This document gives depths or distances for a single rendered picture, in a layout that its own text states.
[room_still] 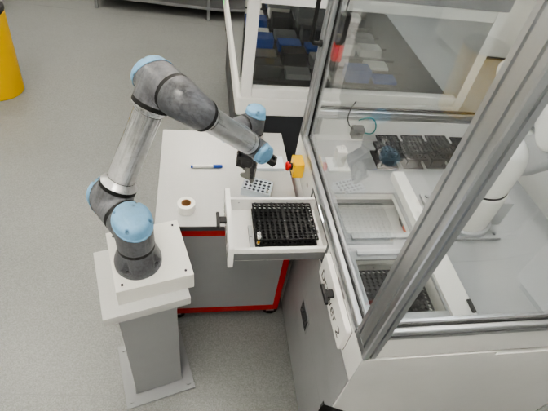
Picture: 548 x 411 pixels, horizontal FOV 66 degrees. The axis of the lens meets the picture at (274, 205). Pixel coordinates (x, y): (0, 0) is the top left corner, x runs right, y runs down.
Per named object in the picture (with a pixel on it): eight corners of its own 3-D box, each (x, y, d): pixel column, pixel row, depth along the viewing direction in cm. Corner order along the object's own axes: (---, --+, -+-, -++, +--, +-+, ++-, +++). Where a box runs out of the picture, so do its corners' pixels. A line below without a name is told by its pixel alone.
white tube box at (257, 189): (240, 194, 180) (240, 187, 177) (245, 182, 186) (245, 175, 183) (268, 201, 179) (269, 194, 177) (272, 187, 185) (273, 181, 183)
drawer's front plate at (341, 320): (337, 350, 130) (346, 332, 122) (318, 271, 150) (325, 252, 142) (342, 349, 130) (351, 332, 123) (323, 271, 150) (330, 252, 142)
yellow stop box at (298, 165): (290, 178, 179) (293, 165, 174) (288, 166, 184) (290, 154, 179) (302, 178, 180) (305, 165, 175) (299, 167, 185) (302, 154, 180)
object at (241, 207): (232, 261, 146) (233, 250, 142) (228, 207, 164) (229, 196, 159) (343, 258, 153) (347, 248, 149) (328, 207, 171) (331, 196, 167)
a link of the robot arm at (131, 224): (127, 264, 128) (122, 236, 118) (106, 236, 134) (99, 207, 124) (162, 245, 134) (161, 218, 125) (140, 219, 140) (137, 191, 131)
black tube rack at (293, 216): (254, 251, 150) (256, 239, 146) (250, 214, 162) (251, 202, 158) (315, 249, 154) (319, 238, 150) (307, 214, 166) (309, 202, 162)
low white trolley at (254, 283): (165, 324, 216) (154, 226, 162) (170, 232, 258) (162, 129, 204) (277, 320, 226) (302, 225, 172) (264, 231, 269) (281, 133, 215)
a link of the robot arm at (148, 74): (99, 234, 129) (166, 70, 108) (77, 205, 136) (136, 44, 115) (133, 230, 139) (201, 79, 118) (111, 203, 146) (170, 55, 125)
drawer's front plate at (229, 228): (227, 268, 146) (228, 248, 138) (223, 207, 166) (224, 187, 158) (232, 267, 146) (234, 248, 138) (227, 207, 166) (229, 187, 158)
